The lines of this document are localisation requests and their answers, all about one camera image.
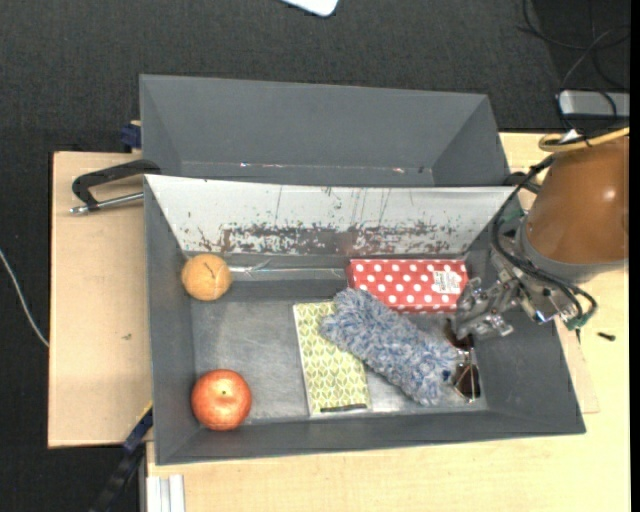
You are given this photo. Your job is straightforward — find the red white-dotted box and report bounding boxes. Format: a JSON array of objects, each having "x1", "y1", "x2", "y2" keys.
[{"x1": 345, "y1": 257, "x2": 470, "y2": 315}]

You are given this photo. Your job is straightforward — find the brown-lens sunglasses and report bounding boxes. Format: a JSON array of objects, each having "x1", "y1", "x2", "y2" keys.
[{"x1": 443, "y1": 319, "x2": 483, "y2": 404}]

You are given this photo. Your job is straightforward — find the red apple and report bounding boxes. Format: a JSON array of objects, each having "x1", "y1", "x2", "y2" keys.
[{"x1": 189, "y1": 368, "x2": 253, "y2": 432}]

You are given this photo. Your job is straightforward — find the blue and white fluffy duster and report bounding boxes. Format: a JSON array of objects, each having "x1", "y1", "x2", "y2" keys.
[{"x1": 318, "y1": 287, "x2": 461, "y2": 407}]

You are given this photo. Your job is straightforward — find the green leaf-patterned notebook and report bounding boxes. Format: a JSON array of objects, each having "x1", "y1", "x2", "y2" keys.
[{"x1": 292, "y1": 299, "x2": 374, "y2": 417}]

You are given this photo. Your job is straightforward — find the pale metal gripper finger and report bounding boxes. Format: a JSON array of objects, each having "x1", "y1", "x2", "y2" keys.
[
  {"x1": 455, "y1": 277, "x2": 502, "y2": 322},
  {"x1": 452, "y1": 311, "x2": 516, "y2": 342}
]

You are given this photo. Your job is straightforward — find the grey metal bin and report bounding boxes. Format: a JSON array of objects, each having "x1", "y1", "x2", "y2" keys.
[{"x1": 138, "y1": 73, "x2": 587, "y2": 466}]

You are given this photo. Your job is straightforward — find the orange tennis ball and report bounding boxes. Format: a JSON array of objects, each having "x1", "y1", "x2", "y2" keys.
[{"x1": 180, "y1": 252, "x2": 234, "y2": 302}]

